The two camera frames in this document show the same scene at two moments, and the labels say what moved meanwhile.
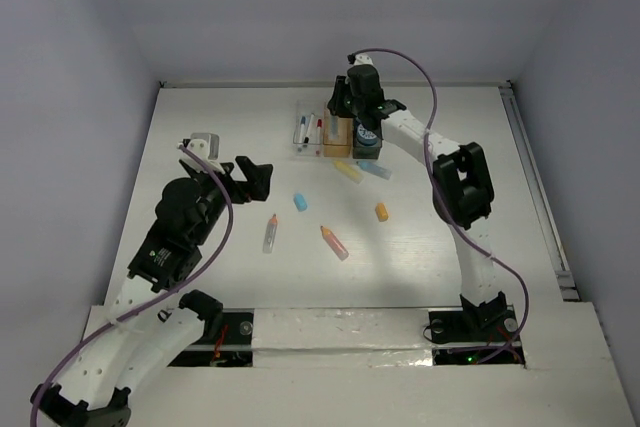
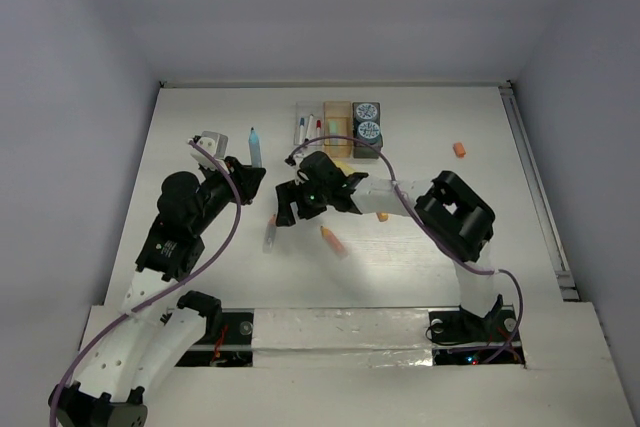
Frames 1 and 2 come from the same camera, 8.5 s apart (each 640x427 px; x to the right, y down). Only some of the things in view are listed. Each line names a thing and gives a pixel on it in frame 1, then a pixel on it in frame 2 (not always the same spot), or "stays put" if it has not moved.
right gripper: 336,102 -> 290,192
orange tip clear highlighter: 270,234 stays put
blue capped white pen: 301,133 stays put
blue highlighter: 375,168 -> 254,148
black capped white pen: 306,138 stays put
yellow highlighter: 350,171 stays put
